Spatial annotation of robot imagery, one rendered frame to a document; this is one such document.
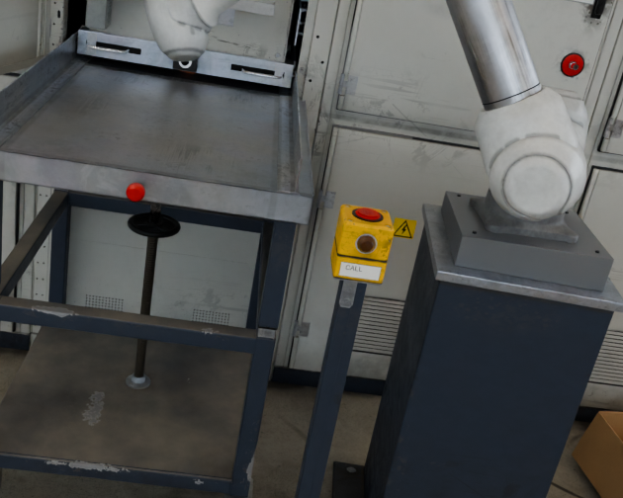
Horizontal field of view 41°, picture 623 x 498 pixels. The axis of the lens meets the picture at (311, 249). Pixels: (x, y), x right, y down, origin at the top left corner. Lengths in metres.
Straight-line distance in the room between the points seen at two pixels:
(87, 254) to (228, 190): 0.92
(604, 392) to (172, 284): 1.32
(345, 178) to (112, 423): 0.85
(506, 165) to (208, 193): 0.52
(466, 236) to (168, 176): 0.55
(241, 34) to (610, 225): 1.11
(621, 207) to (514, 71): 1.03
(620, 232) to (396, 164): 0.65
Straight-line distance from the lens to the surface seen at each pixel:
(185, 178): 1.48
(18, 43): 2.12
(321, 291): 2.31
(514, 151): 1.37
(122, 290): 2.37
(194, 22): 1.66
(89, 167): 1.51
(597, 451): 2.40
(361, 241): 1.26
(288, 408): 2.38
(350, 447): 2.29
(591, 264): 1.63
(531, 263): 1.60
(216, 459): 1.89
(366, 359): 2.43
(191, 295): 2.35
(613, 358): 2.61
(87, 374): 2.12
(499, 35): 1.41
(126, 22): 2.17
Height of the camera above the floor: 1.36
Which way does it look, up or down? 24 degrees down
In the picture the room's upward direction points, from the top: 11 degrees clockwise
